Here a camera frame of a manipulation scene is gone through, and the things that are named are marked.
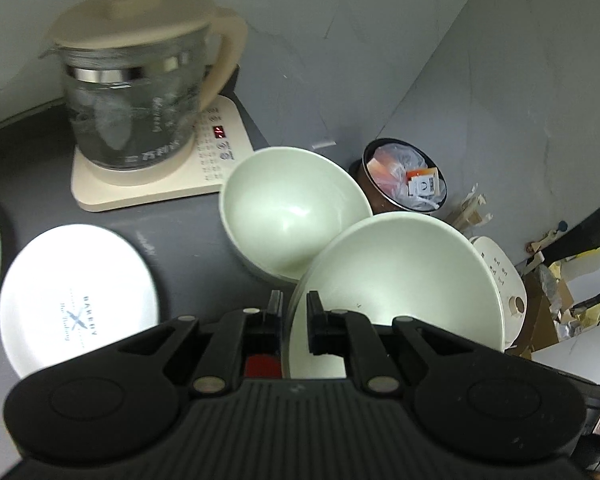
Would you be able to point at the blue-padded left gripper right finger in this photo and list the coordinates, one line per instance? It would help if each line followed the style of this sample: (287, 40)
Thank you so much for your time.
(351, 336)

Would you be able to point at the cream kettle base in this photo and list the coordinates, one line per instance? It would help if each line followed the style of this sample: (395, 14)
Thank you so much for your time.
(219, 144)

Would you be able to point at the cream bowl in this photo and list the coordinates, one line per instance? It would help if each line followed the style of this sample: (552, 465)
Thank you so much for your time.
(396, 264)
(282, 206)

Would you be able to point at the glass electric kettle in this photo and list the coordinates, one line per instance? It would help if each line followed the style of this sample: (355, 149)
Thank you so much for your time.
(136, 74)

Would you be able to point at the cream air fryer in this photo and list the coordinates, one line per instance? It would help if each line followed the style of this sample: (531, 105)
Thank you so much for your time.
(510, 286)

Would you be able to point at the small white plate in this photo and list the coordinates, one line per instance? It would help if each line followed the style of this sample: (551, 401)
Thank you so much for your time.
(71, 290)

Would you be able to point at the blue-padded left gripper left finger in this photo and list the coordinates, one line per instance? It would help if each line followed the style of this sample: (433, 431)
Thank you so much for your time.
(240, 335)

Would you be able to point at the cardboard boxes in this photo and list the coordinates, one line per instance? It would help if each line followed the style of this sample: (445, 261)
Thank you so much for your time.
(562, 327)

